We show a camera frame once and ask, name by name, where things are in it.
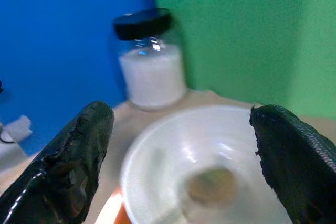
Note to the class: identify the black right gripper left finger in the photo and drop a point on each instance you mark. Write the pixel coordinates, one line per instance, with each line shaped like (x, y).
(60, 171)

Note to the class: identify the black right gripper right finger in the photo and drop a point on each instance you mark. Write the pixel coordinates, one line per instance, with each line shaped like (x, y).
(296, 161)

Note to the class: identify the white foam block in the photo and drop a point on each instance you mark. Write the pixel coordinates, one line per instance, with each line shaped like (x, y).
(19, 127)

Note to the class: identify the white paper cup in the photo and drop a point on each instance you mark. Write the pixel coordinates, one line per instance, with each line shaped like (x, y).
(199, 169)

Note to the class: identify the glass jar with white powder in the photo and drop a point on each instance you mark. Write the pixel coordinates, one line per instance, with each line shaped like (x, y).
(152, 74)

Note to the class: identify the black jar lid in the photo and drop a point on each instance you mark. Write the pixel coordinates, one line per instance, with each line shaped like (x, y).
(143, 23)

